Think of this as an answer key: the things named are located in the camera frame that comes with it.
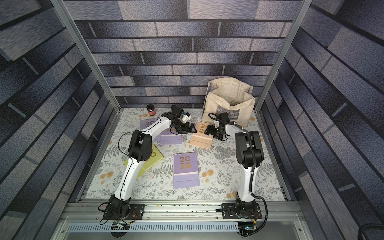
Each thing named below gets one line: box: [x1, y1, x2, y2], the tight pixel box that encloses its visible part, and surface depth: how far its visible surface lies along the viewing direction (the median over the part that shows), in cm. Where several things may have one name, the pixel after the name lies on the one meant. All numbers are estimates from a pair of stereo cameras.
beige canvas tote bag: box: [201, 77, 256, 128], surface depth 102 cm
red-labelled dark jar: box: [146, 104, 156, 116], surface depth 115 cm
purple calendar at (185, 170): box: [173, 151, 200, 189], surface depth 89 cm
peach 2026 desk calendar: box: [189, 121, 214, 150], surface depth 103 cm
